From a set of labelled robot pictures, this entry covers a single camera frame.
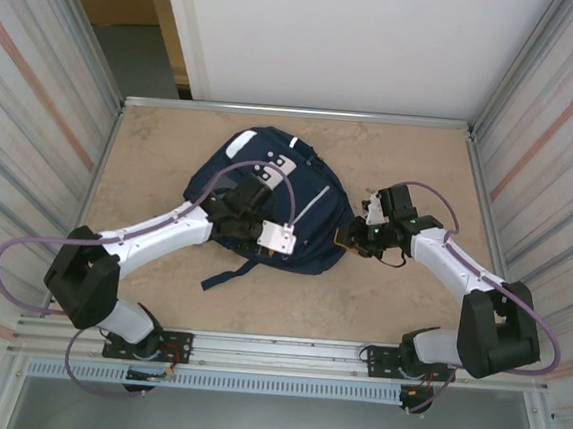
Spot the navy blue backpack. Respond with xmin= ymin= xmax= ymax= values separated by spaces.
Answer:
xmin=176 ymin=119 xmax=361 ymax=304

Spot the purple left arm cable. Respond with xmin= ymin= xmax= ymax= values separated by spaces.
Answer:
xmin=0 ymin=138 xmax=302 ymax=414

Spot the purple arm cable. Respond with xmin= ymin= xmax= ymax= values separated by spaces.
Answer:
xmin=0 ymin=138 xmax=302 ymax=414
xmin=382 ymin=179 xmax=573 ymax=429

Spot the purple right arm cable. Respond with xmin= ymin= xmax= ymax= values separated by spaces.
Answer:
xmin=382 ymin=179 xmax=573 ymax=429

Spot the aluminium table edge rail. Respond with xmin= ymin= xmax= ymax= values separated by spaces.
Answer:
xmin=46 ymin=97 xmax=127 ymax=323
xmin=448 ymin=129 xmax=541 ymax=355
xmin=122 ymin=90 xmax=476 ymax=138

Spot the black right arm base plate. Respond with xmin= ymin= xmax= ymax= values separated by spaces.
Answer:
xmin=358 ymin=344 xmax=459 ymax=386

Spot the long aluminium mounting rail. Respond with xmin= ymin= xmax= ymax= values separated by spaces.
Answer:
xmin=11 ymin=313 xmax=554 ymax=403

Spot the black connector with wires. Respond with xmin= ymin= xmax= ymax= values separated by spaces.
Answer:
xmin=397 ymin=382 xmax=436 ymax=418

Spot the white door frame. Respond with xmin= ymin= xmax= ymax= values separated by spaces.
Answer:
xmin=148 ymin=0 xmax=220 ymax=102

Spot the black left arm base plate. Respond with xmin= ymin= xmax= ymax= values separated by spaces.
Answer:
xmin=100 ymin=324 xmax=195 ymax=367

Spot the slotted grey cable duct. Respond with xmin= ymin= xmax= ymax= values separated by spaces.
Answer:
xmin=24 ymin=355 xmax=403 ymax=409

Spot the small coloured wire bundle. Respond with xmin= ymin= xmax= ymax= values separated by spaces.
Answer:
xmin=124 ymin=364 xmax=175 ymax=385

